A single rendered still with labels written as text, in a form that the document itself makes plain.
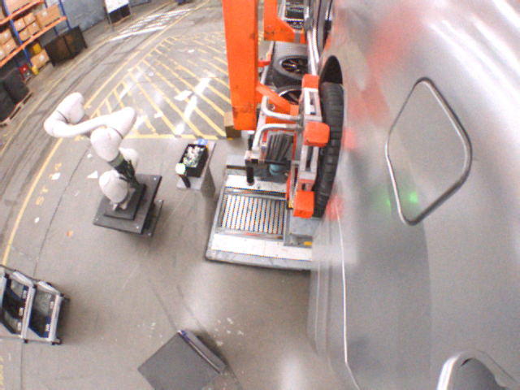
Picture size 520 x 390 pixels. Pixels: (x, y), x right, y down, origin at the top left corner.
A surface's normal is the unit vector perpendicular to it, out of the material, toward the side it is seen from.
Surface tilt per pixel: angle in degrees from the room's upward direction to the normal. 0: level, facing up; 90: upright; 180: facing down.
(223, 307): 0
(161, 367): 0
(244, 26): 90
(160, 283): 0
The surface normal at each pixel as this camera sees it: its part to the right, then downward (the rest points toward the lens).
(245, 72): -0.12, 0.85
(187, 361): 0.00, -0.51
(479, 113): -0.98, -0.18
